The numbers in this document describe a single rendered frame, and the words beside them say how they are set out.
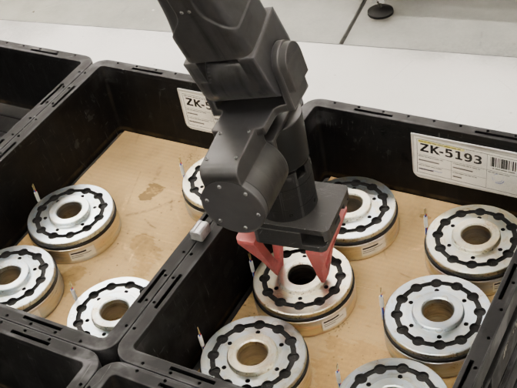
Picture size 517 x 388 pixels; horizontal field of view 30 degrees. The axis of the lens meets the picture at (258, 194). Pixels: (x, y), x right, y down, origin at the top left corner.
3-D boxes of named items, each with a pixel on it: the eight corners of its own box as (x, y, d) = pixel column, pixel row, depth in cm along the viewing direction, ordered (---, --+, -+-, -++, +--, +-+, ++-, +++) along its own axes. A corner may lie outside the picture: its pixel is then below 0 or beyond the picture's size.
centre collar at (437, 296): (418, 291, 93) (418, 286, 93) (469, 299, 92) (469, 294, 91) (405, 329, 90) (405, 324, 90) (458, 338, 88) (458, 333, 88)
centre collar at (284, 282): (288, 257, 100) (287, 252, 99) (332, 264, 98) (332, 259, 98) (271, 291, 96) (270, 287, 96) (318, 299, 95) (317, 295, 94)
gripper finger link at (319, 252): (335, 306, 93) (322, 237, 87) (267, 295, 96) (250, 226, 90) (356, 257, 98) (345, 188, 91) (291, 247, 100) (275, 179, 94)
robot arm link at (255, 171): (295, 30, 79) (206, 40, 83) (244, 115, 71) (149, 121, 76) (337, 144, 86) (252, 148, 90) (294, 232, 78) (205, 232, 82)
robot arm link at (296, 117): (308, 86, 84) (248, 81, 86) (281, 135, 80) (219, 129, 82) (318, 148, 89) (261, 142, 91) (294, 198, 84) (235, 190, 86)
